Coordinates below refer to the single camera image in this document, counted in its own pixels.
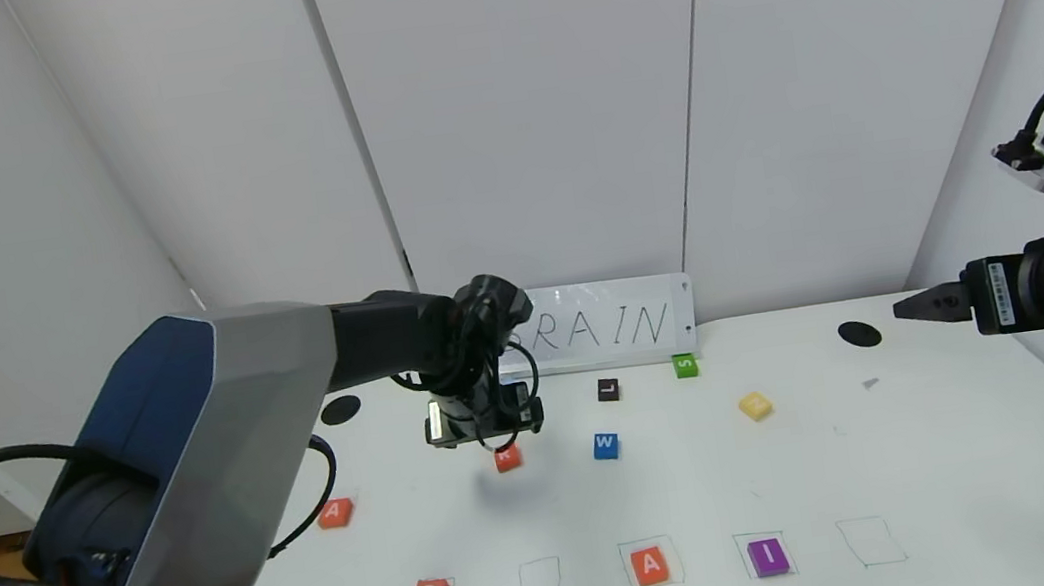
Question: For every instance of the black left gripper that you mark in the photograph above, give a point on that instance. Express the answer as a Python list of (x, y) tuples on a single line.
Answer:
[(482, 425)]

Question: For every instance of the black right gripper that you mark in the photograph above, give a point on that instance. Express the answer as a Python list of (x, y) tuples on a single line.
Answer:
[(995, 295)]

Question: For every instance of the orange R letter block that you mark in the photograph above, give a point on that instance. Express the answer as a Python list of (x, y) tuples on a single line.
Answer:
[(508, 459)]

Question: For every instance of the orange A letter block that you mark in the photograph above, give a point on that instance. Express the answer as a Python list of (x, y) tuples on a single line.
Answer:
[(335, 513), (650, 566)]

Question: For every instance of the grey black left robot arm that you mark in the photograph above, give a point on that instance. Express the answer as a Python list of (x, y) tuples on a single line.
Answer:
[(229, 442)]

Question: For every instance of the black round table grommet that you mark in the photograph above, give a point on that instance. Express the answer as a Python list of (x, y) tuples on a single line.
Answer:
[(341, 411), (858, 334)]

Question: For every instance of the blue W letter block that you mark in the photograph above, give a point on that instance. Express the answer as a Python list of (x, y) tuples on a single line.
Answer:
[(606, 445)]

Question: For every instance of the black L letter block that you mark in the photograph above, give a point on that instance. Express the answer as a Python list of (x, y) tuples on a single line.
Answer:
[(607, 390)]

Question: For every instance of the white BRAIN sign board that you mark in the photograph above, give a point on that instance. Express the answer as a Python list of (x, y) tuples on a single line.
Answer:
[(617, 325)]

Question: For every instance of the yellow letter block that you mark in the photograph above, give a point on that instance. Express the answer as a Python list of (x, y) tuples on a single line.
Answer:
[(755, 406)]

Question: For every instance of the green S letter block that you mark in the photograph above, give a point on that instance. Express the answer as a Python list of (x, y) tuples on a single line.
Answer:
[(685, 365)]

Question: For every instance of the purple I letter block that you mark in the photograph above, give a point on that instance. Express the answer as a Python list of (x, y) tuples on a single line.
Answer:
[(768, 556)]

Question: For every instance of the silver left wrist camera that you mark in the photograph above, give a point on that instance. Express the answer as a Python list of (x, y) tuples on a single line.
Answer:
[(436, 422)]

